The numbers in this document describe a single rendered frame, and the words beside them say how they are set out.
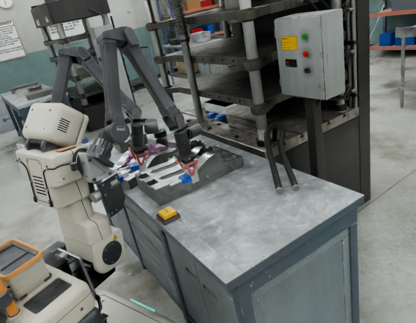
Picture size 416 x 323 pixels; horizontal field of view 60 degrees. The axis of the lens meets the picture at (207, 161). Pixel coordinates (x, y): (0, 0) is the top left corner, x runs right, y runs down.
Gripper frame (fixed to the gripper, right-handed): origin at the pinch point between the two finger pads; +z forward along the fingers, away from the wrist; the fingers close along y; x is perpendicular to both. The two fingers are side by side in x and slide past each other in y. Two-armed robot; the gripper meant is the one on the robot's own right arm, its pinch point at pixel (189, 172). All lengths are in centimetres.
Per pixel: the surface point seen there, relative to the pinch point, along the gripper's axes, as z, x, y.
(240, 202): 15.2, -12.6, -17.3
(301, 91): -16, -73, 1
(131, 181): 10.9, 15.7, 39.7
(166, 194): 10.9, 9.1, 10.2
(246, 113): 9, -83, 64
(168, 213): 11.5, 16.1, -4.2
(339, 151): 41, -120, 18
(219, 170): 10.9, -21.3, 10.1
